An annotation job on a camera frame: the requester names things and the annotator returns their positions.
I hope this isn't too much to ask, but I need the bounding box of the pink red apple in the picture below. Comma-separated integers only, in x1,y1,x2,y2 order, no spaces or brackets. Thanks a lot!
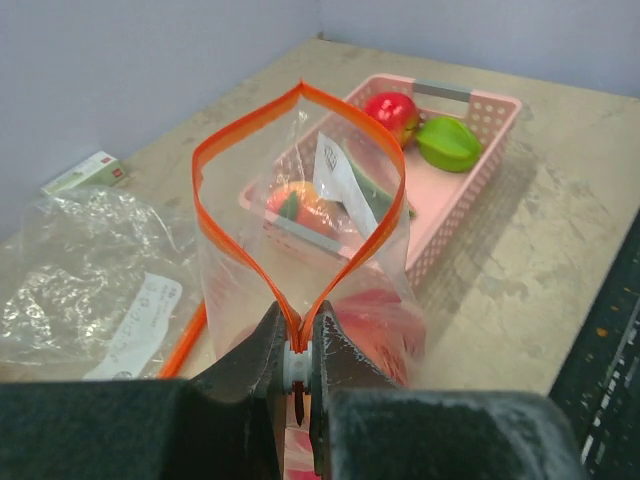
333,288,426,386

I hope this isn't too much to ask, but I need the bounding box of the small green white box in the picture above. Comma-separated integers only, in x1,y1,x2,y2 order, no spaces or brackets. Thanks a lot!
40,151,127,196

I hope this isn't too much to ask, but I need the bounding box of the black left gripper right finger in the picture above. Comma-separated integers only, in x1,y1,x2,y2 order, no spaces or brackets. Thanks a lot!
309,302,588,479

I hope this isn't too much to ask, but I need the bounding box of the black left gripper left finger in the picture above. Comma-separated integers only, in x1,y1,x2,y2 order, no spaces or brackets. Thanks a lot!
1,305,286,479

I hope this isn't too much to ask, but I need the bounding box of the watermelon slice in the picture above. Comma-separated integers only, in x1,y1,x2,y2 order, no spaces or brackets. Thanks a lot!
341,137,398,222

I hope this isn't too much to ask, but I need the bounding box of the large red apple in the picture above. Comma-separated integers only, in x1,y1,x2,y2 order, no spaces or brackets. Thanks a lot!
364,91,420,149

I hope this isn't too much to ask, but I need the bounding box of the pink perforated plastic basket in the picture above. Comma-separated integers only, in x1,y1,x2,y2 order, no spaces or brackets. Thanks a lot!
264,74,522,298

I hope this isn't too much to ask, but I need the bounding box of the green starfruit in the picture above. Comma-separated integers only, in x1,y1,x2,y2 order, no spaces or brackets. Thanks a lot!
415,116,483,173

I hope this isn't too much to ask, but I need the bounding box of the clear zip bag orange zipper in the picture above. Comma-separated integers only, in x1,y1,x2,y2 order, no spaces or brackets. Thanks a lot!
191,82,426,385

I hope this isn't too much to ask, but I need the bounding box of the peach with green leaf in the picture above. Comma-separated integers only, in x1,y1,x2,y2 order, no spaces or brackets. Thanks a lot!
266,181,339,239

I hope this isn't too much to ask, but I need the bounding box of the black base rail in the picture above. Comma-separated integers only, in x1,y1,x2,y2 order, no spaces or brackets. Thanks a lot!
549,219,639,479

